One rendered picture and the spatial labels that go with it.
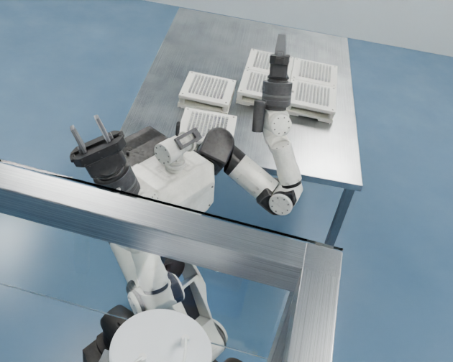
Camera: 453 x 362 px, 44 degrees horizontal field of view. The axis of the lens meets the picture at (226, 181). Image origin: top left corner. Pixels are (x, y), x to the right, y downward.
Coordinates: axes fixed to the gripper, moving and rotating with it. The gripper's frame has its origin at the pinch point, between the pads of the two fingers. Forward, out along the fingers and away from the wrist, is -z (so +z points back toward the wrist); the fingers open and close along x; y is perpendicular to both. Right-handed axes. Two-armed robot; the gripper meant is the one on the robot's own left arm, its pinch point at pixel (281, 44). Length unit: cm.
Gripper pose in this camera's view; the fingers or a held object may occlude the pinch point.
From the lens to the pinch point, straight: 169.1
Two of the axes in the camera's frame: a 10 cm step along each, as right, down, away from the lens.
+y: -9.9, -1.0, 1.1
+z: -0.6, 9.6, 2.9
